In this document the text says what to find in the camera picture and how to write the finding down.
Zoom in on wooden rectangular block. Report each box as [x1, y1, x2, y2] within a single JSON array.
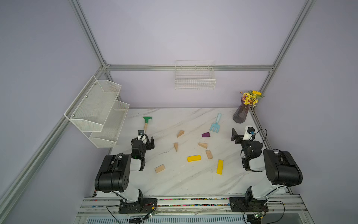
[[155, 164, 166, 173], [206, 150, 213, 160]]

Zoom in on purple block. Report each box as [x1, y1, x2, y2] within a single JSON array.
[[201, 132, 211, 138]]

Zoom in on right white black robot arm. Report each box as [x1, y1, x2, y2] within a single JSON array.
[[231, 126, 303, 204]]

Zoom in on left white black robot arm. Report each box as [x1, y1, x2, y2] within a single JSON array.
[[94, 134, 155, 203]]

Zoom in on dark glass vase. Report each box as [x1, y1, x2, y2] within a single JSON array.
[[233, 98, 251, 124]]

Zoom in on light blue toy fork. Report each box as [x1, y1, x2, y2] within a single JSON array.
[[210, 113, 222, 133]]

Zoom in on yellow block upright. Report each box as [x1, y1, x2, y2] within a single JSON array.
[[216, 160, 224, 175]]

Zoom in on yellow artificial flowers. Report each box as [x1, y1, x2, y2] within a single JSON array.
[[241, 91, 264, 106]]

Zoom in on yellow block flat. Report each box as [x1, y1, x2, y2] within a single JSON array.
[[187, 155, 201, 162]]

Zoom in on white two-tier mesh shelf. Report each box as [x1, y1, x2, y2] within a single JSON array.
[[64, 76, 130, 148]]

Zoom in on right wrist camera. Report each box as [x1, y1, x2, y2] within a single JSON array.
[[243, 126, 255, 141]]

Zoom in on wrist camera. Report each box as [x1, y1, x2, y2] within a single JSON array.
[[137, 130, 145, 140], [243, 126, 255, 141]]

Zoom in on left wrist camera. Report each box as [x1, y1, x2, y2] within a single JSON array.
[[137, 130, 145, 140]]

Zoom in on green rake wooden handle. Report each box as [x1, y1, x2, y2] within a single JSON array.
[[143, 116, 153, 133]]

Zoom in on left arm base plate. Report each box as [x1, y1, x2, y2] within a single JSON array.
[[118, 198, 158, 214]]

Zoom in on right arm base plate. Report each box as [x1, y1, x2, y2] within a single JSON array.
[[229, 197, 269, 212]]

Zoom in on white wire wall basket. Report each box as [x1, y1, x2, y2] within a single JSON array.
[[174, 60, 216, 90]]

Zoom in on aluminium front rail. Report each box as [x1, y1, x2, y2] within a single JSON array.
[[74, 194, 314, 224]]

